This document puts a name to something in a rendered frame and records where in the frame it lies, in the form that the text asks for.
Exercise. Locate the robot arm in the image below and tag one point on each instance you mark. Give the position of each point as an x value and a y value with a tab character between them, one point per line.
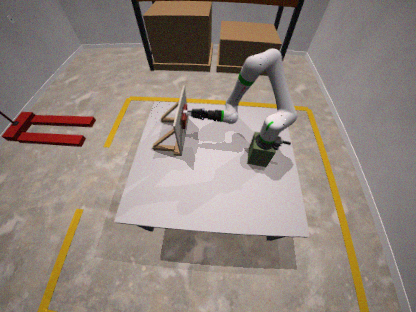
271	61

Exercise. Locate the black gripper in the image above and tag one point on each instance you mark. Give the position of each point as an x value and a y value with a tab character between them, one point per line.
200	114

